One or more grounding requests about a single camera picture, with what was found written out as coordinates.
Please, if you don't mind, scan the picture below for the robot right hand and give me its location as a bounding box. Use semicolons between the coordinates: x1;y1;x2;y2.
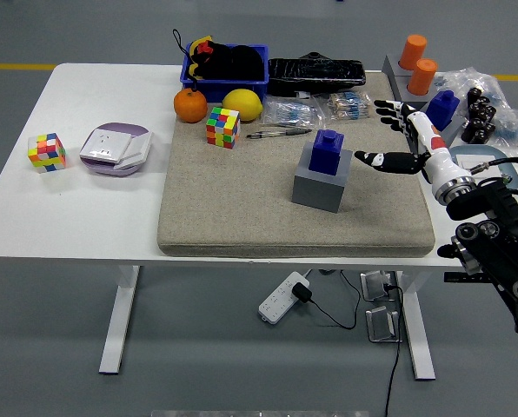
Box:
354;98;471;196

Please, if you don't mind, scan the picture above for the orange cylinder seal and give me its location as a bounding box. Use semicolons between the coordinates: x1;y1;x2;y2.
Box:
399;34;428;70
406;58;439;96

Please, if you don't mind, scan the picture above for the large clear plastic bag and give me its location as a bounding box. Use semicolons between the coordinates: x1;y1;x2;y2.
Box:
432;67;518;151

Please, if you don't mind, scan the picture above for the light blue tray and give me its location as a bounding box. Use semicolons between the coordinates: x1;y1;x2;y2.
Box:
448;145;518;195

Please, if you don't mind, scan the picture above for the clear bag of tan resistors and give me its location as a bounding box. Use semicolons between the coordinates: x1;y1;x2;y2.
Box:
315;91;373;122

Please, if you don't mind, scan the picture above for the black plastic-wrapped keyboard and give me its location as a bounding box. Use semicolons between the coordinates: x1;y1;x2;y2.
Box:
267;51;368;97

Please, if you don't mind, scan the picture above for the black table control panel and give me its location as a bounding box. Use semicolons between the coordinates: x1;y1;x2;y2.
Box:
442;271;486;284

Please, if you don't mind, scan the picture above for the clear bag of blue resistors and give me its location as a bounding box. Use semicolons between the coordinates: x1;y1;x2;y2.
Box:
261;97;328;131

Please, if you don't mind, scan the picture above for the black and silver pen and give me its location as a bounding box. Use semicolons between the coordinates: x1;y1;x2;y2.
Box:
245;128;313;141

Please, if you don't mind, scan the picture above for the metal foot pedal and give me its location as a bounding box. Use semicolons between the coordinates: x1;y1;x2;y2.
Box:
365;305;402;344
360;269;399;302

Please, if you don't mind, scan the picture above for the yellow lemon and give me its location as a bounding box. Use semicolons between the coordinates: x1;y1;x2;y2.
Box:
222;88;264;122

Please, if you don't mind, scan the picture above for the white table leg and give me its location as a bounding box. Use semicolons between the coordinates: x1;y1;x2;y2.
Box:
98;265;141;375
395;271;437;382

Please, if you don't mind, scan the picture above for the grey-brown fabric mat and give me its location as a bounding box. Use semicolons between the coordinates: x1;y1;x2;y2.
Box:
156;71;437;258

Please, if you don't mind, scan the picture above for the black power adapter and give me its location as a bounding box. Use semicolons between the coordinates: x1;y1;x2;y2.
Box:
292;281;313;303

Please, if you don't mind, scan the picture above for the blue plastic bin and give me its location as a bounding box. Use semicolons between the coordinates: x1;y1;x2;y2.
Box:
179;42;270;104

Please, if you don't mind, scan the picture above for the multicoloured puzzle cube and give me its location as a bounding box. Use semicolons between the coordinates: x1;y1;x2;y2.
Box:
27;132;67;175
205;106;242;150

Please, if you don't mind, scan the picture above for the black pouch with yellow trim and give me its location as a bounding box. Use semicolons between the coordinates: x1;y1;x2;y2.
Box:
188;36;264;82

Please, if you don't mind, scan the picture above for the white power strip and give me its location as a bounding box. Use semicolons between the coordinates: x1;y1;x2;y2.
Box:
258;271;311;325

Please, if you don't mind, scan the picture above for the orange fruit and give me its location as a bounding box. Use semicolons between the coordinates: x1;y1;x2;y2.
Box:
173;88;209;124

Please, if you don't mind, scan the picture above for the purple tray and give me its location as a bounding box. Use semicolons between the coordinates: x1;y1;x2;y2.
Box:
79;122;152;178

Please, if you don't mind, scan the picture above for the black adapter cable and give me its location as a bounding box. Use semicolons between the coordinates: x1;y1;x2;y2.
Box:
306;268;362;330

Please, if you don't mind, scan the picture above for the long black floor cable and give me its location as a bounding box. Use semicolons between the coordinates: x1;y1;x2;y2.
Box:
382;282;404;417

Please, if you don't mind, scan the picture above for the black lanyard strap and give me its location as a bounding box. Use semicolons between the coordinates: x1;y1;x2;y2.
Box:
171;29;200;92

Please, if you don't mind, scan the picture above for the white wall socket panel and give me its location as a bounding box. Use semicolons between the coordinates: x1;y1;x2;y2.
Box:
78;129;132;164

